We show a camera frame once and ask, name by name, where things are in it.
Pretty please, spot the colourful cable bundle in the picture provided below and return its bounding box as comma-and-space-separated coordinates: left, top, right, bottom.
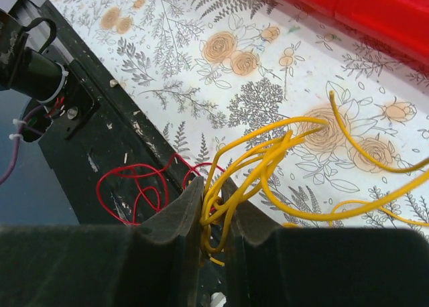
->
199, 90, 429, 267

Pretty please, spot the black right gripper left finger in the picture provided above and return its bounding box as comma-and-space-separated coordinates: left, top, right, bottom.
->
1, 177, 204, 306

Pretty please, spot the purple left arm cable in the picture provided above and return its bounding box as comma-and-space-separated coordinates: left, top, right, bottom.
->
0, 104, 46, 186

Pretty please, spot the floral table mat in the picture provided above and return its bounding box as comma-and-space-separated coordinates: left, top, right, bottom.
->
50, 0, 428, 214

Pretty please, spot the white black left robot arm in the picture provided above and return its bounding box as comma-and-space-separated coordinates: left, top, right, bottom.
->
1, 10, 68, 105

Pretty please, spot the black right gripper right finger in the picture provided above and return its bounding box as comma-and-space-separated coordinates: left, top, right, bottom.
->
221, 179, 429, 307

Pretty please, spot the red thin cable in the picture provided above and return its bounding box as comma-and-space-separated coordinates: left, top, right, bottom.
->
96, 152, 225, 226

